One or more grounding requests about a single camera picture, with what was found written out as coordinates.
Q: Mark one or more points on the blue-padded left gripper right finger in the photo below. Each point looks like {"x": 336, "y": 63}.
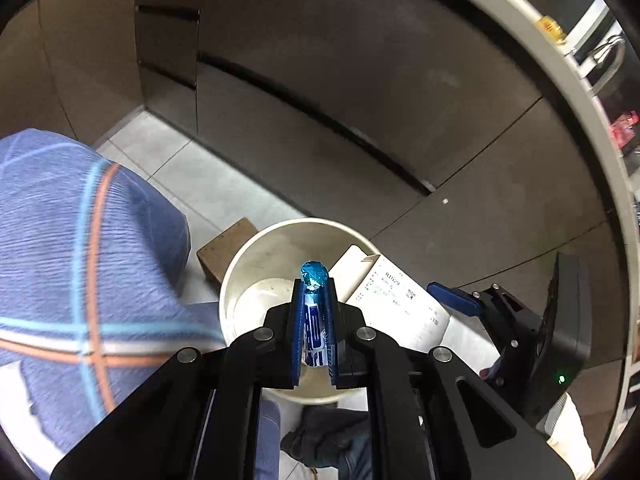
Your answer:
{"x": 329, "y": 314}

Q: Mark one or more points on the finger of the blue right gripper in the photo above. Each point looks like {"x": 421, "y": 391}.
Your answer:
{"x": 455, "y": 299}

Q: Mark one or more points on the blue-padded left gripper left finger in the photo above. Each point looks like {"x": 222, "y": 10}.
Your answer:
{"x": 297, "y": 323}

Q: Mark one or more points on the blue candy wrapper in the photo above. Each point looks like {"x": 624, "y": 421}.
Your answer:
{"x": 315, "y": 277}

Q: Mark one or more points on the white printed paper leaflet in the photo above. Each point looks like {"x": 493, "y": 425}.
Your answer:
{"x": 390, "y": 301}

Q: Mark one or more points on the white round trash bin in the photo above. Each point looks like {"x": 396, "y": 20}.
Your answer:
{"x": 262, "y": 273}

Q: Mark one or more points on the dark kitchen cabinets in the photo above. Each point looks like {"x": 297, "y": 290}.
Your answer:
{"x": 463, "y": 147}

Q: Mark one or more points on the chrome kitchen faucet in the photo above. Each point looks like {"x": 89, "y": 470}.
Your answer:
{"x": 606, "y": 57}

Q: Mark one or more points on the brown cardboard box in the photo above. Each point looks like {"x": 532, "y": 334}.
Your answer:
{"x": 216, "y": 255}

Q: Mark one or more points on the blue plaid tablecloth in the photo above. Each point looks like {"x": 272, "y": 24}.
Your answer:
{"x": 91, "y": 258}

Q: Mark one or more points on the pink package on counter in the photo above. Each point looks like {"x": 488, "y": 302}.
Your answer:
{"x": 622, "y": 129}

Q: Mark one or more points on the yellow mug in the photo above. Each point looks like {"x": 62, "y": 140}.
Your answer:
{"x": 552, "y": 29}

